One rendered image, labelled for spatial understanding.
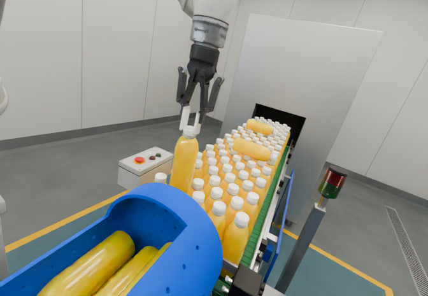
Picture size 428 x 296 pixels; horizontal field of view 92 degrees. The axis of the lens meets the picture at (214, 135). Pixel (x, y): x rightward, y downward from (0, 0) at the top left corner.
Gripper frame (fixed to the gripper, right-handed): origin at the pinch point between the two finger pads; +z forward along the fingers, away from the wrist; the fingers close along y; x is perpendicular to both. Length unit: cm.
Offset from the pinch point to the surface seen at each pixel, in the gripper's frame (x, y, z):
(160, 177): -0.7, -7.0, 22.1
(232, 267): -4.3, 24.5, 35.9
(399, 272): 174, 166, 132
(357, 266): 154, 125, 133
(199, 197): -0.8, 8.1, 22.0
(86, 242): -27.7, -4.4, 25.0
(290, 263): 25, 44, 51
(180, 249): -27.2, 17.1, 12.3
